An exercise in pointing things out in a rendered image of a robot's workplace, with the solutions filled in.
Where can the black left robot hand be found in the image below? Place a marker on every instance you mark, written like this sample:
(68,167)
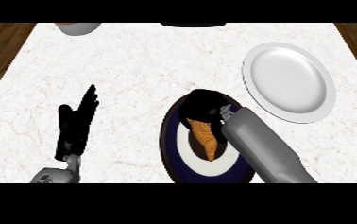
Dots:
(74,127)

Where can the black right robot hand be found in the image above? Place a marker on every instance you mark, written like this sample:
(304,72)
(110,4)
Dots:
(202,106)

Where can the orange croissant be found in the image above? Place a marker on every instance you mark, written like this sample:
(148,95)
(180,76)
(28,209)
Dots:
(208,138)

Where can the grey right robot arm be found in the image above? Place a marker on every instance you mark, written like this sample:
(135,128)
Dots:
(263,147)

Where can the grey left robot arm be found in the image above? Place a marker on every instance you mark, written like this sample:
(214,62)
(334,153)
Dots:
(58,172)

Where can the dark blue and white plate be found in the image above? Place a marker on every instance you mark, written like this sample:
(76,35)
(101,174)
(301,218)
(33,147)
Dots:
(200,168)

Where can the black flat object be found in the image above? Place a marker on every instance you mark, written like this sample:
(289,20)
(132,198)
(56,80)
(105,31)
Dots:
(192,24)

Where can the grey bowl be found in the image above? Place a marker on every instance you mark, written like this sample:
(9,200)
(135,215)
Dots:
(79,28)

